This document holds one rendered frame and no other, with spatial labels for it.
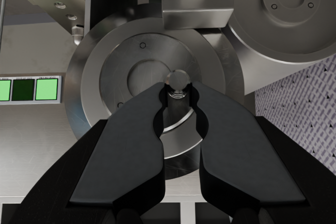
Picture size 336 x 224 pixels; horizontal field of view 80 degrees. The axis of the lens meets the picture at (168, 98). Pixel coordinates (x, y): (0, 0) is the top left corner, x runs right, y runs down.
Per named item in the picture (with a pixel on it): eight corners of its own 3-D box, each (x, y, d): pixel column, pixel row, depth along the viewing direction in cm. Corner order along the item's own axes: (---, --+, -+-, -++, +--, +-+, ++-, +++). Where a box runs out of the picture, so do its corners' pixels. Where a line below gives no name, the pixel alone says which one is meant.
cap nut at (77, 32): (83, 26, 50) (82, 43, 50) (89, 32, 54) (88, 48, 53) (68, 26, 51) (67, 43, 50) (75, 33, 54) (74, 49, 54)
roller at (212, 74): (220, 13, 17) (230, 158, 15) (193, 82, 42) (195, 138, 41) (82, 19, 17) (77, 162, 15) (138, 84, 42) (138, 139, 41)
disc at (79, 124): (237, -2, 17) (252, 179, 15) (236, 1, 18) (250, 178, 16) (67, 6, 18) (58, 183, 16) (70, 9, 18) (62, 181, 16)
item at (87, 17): (95, -131, 21) (89, 41, 18) (137, 5, 44) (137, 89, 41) (90, -131, 21) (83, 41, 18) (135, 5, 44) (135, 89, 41)
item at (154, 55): (119, 19, 15) (215, 48, 15) (125, 31, 17) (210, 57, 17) (82, 113, 14) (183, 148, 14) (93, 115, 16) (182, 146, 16)
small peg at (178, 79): (195, 82, 11) (176, 97, 11) (191, 91, 14) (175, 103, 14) (180, 64, 12) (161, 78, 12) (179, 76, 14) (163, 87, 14)
